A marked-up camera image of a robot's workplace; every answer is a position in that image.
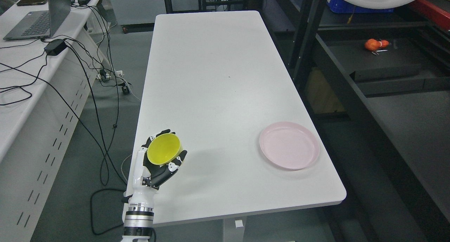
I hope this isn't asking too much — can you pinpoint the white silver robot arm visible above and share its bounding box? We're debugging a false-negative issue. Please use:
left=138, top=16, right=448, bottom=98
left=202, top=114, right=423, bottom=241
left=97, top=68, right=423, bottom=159
left=122, top=129, right=187, bottom=242

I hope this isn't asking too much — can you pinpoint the white side desk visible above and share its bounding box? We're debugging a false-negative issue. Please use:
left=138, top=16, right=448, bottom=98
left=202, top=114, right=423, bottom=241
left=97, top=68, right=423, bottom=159
left=0, top=7, right=107, bottom=242

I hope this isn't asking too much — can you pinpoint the black power brick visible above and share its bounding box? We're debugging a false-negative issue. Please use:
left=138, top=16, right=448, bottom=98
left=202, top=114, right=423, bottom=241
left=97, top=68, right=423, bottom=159
left=44, top=39, right=67, bottom=56

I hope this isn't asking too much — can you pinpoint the white table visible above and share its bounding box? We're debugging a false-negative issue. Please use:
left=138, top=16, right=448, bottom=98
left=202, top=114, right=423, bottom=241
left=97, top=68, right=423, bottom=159
left=133, top=11, right=347, bottom=242

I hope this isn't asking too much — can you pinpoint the orange toy object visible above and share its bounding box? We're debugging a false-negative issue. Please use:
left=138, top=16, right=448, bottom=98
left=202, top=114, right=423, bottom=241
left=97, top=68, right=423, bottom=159
left=364, top=39, right=389, bottom=51

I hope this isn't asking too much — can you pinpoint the black smartphone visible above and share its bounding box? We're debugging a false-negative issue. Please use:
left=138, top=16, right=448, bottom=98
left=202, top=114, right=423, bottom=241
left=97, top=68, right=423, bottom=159
left=16, top=0, right=48, bottom=6

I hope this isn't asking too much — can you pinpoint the grey laptop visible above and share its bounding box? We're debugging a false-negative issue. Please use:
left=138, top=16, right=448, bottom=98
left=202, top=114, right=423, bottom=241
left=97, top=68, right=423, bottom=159
left=3, top=0, right=71, bottom=41

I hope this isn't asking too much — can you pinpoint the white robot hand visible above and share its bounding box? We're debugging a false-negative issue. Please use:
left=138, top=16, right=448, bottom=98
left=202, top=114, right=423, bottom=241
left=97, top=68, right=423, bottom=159
left=128, top=130, right=187, bottom=209

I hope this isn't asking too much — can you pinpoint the pink plastic plate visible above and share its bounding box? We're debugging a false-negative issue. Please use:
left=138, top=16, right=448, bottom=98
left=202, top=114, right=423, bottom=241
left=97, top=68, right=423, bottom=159
left=259, top=122, right=320, bottom=170

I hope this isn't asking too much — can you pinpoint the white power strip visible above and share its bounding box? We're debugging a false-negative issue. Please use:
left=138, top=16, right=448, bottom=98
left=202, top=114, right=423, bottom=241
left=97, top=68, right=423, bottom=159
left=96, top=69, right=124, bottom=82

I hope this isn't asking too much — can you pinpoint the yellow plastic cup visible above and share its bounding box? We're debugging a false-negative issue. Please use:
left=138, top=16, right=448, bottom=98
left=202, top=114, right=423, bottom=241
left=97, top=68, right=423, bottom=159
left=146, top=133, right=183, bottom=165

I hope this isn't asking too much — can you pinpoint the black cable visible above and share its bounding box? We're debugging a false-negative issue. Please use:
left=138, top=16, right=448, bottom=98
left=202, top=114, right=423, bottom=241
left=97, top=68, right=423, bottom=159
left=39, top=35, right=128, bottom=186

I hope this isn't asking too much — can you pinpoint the dark metal shelf rack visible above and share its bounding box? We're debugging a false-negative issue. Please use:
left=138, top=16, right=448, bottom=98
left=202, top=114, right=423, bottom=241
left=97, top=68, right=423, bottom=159
left=262, top=0, right=449, bottom=242

